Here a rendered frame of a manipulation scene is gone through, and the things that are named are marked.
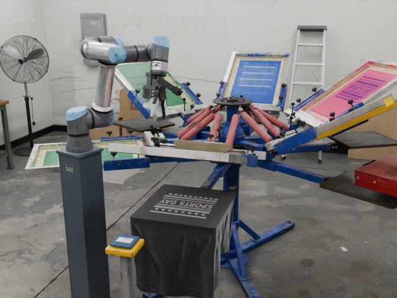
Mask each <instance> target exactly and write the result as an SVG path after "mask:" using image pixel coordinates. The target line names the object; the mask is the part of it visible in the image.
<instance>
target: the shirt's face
mask: <svg viewBox="0 0 397 298"><path fill-rule="evenodd" d="M167 193H175V194H181V195H192V196H201V197H212V198H217V199H218V201H217V202H216V204H215V205H214V206H213V208H212V210H211V211H210V213H209V214H208V215H207V218H206V219H202V218H194V217H188V216H179V215H170V214H165V213H156V212H150V210H151V209H152V208H153V207H154V206H155V205H156V204H157V203H158V202H159V201H160V200H161V199H162V198H163V197H164V196H165V195H166V194H167ZM234 194H235V192H231V191H225V190H214V189H204V188H198V187H187V186H177V185H171V184H163V185H162V186H161V187H160V188H159V189H158V190H157V191H156V192H155V193H154V194H153V195H152V196H151V197H150V198H149V199H148V200H147V201H146V202H145V203H144V204H143V205H142V206H141V207H140V208H139V209H138V210H137V211H136V212H135V213H134V214H133V215H131V217H133V218H142V219H151V220H156V221H164V222H173V223H178V224H187V225H195V226H204V227H209V228H214V227H215V226H216V225H217V223H218V221H219V219H220V218H221V216H222V215H223V212H224V211H225V209H226V208H227V206H228V204H229V202H230V201H231V199H232V197H233V195H234Z"/></svg>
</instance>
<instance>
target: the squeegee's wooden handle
mask: <svg viewBox="0 0 397 298"><path fill-rule="evenodd" d="M173 144H174V145H175V149H180V150H194V151H207V152H215V153H227V152H228V151H227V150H228V149H231V150H232V149H233V144H222V143H214V142H199V141H185V140H174V141H173Z"/></svg>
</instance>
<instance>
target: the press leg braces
mask: <svg viewBox="0 0 397 298"><path fill-rule="evenodd" d="M239 226H240V227H241V228H242V229H243V230H244V231H246V232H247V233H248V234H249V235H250V236H251V237H253V238H251V239H250V240H252V241H254V242H258V241H260V240H262V239H264V237H261V236H259V235H258V234H257V233H255V232H254V231H253V230H252V229H250V227H248V226H247V225H246V224H245V223H243V222H242V221H241V220H240V224H239ZM232 238H233V243H234V246H235V251H236V256H237V261H238V265H239V270H240V272H237V274H238V276H239V278H240V279H241V281H244V280H250V278H249V276H248V274H247V273H246V268H245V262H244V259H243V254H242V249H241V246H240V241H239V236H238V233H237V229H236V224H234V225H232Z"/></svg>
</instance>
